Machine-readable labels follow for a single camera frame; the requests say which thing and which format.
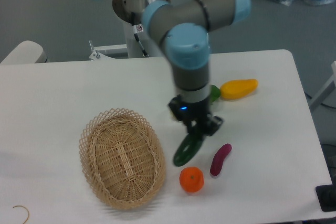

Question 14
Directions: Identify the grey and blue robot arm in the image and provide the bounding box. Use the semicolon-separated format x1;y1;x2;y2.
125;0;251;137

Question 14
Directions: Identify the green cucumber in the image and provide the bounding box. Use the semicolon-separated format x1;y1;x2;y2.
173;125;204;167

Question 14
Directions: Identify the purple sweet potato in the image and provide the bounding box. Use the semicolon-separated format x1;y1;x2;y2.
210;143;232;177

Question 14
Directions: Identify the green bok choy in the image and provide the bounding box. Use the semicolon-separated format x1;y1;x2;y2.
169;84;222;121

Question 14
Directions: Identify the white metal frame leg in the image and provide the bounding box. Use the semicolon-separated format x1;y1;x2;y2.
308;61;335;112

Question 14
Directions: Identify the yellow mango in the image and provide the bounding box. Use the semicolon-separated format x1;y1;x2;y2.
220;79;259;100

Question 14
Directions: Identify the black box at table edge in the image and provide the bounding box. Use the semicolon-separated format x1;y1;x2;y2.
316;185;335;212

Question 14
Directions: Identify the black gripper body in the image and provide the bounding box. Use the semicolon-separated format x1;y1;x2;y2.
168;95;212;130

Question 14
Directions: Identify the orange tangerine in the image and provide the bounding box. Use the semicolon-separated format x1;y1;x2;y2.
179;167;204;193

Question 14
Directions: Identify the woven wicker basket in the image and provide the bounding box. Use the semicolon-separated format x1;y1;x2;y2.
79;108;166;210

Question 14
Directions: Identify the white chair armrest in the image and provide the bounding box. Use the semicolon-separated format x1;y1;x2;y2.
1;40;48;65

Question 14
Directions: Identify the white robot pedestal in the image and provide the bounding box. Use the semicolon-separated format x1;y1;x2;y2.
89;0;170;60

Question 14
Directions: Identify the tan rubber band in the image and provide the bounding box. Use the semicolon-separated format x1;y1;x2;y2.
12;205;30;223

